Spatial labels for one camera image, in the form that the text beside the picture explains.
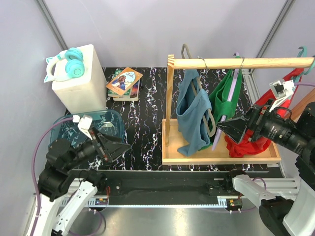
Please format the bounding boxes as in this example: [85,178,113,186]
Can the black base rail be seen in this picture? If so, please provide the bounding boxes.
[78,169,286,207]

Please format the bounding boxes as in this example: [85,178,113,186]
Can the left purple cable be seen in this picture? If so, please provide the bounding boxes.
[27,117,106,236]

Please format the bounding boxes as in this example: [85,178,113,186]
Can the red tank top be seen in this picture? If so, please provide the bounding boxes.
[225,67,305,158]

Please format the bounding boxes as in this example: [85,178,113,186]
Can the blue tank top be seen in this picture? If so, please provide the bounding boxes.
[176,69,212,156]

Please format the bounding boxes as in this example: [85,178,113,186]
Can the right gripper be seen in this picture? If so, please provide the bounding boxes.
[216,96,315,152]

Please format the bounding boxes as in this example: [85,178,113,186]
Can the grey hanger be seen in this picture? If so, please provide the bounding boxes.
[181,43,216,138]

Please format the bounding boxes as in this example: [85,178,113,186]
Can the teal cat-ear headphones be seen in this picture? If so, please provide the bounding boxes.
[44,48,85,83]

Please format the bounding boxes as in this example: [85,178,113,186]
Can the white box stand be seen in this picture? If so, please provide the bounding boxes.
[52,44,107,114]

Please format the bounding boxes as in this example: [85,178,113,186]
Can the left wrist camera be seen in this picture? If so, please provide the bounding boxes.
[72,115,93,140]

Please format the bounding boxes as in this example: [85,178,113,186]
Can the wooden clothes rack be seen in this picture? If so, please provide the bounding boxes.
[162,55,315,165]

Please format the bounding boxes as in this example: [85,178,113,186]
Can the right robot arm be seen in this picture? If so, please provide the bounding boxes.
[217,100,315,236]

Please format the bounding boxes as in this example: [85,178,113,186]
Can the orange top book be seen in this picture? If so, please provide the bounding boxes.
[106,67,143,96]

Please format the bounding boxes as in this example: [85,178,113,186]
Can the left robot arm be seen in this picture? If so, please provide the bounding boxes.
[27,128,131,236]

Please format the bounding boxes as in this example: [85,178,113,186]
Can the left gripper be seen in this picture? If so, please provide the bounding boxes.
[65,125,132,170]

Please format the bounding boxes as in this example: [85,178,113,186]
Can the green tank top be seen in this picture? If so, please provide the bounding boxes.
[198,66,243,151]

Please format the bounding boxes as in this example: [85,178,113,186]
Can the teal hanger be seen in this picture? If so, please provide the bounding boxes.
[291,46,308,83]

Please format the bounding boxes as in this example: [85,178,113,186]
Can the teal plastic bin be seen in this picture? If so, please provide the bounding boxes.
[50,110,125,147]

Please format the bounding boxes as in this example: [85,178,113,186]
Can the green bottom book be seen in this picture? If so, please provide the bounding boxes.
[106,67,143,101]

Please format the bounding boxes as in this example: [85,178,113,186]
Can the purple hanger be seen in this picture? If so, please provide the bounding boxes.
[211,51,244,151]

